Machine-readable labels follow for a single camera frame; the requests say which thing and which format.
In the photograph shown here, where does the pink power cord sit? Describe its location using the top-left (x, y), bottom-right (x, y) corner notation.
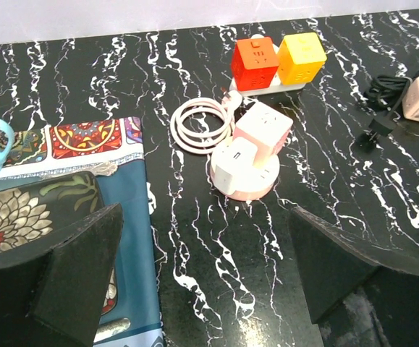
top-left (169, 90), bottom-right (242, 156)

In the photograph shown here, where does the black floral square plate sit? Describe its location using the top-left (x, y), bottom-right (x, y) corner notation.
top-left (0, 170), bottom-right (118, 315)

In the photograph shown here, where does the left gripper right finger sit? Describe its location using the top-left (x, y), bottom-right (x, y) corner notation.
top-left (288, 207), bottom-right (419, 346)

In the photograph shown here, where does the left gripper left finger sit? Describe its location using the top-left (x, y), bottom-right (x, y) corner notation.
top-left (0, 204), bottom-right (123, 346)

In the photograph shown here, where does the patterned blue cloth mat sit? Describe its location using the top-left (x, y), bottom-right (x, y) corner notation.
top-left (0, 117), bottom-right (164, 346)

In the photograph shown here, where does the white triangular power strip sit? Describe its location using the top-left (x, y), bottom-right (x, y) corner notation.
top-left (229, 34), bottom-right (306, 97)

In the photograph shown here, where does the round pink power strip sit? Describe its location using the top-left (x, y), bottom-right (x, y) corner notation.
top-left (210, 155), bottom-right (280, 202)

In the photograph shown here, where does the black coiled cable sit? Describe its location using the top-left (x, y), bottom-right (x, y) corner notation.
top-left (360, 67), bottom-right (419, 144)

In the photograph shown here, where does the pink cube socket front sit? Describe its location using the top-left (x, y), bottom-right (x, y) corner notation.
top-left (233, 102), bottom-right (293, 165)

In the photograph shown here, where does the yellow cube socket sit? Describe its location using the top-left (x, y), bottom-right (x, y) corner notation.
top-left (277, 32), bottom-right (327, 85)

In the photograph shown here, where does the red cube socket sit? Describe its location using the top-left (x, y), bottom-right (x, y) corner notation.
top-left (231, 37), bottom-right (279, 92)

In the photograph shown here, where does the white plug adapter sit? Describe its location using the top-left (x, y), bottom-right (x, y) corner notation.
top-left (211, 137), bottom-right (258, 195)

